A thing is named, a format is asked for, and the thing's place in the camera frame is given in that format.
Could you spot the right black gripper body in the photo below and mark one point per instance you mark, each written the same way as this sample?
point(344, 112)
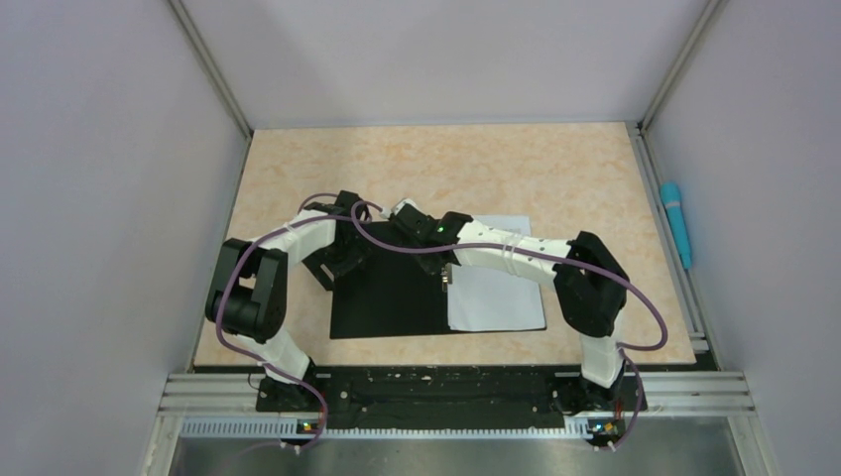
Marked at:
point(426, 265)

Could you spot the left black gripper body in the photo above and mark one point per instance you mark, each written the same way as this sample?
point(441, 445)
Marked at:
point(350, 253)

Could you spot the grey black file folder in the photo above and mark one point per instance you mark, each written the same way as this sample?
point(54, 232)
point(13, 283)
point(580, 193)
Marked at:
point(389, 295)

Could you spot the white printed paper stack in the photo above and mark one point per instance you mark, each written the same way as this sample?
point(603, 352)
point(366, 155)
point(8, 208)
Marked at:
point(488, 300)

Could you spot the turquoise marker pen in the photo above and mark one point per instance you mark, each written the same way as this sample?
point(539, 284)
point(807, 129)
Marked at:
point(671, 202)

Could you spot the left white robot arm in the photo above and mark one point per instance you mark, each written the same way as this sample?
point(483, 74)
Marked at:
point(248, 297)

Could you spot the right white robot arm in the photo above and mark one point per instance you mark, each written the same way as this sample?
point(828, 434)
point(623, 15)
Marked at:
point(581, 272)

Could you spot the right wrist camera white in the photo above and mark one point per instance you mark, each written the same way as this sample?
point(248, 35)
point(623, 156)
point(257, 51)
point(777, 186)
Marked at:
point(389, 212)

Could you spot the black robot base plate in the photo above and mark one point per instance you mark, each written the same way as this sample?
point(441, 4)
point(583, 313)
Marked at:
point(457, 400)

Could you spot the aluminium frame rail front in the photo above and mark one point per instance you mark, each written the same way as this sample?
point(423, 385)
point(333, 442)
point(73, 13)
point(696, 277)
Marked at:
point(701, 424)

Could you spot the left aluminium corner post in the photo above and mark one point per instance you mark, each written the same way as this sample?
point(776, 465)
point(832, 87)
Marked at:
point(210, 68)

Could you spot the aluminium corner post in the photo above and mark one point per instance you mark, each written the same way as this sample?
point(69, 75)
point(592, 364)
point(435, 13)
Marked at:
point(693, 41)
point(210, 68)

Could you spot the right aluminium corner post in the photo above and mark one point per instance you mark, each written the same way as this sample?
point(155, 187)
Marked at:
point(693, 41)

